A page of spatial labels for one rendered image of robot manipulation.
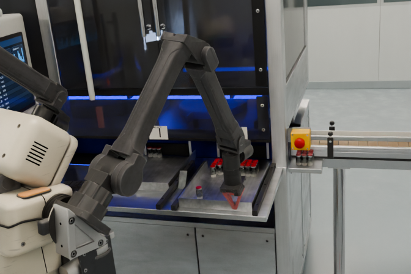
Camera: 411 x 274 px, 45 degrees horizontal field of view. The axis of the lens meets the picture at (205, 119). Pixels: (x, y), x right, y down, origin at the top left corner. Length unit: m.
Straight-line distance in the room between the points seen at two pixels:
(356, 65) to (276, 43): 4.73
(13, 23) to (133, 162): 1.14
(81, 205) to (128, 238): 1.32
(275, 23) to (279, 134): 0.43
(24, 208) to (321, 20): 5.65
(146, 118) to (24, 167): 0.29
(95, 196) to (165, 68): 0.34
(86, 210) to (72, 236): 0.06
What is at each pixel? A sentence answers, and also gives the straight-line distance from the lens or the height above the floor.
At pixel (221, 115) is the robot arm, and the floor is 1.26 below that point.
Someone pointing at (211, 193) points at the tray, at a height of 0.88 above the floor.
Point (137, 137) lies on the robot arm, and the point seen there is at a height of 1.31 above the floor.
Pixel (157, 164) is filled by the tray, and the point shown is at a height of 0.88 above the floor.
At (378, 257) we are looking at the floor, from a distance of 3.11.
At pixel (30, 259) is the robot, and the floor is 1.06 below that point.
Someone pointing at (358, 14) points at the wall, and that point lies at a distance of 6.47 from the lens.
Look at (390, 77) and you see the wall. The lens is 6.62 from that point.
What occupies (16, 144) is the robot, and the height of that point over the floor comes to 1.34.
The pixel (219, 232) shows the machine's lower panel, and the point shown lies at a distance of 2.21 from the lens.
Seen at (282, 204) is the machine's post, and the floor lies 0.72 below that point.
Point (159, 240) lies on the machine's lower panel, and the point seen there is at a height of 0.50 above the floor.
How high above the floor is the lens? 1.68
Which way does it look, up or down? 17 degrees down
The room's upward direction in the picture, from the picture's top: 5 degrees counter-clockwise
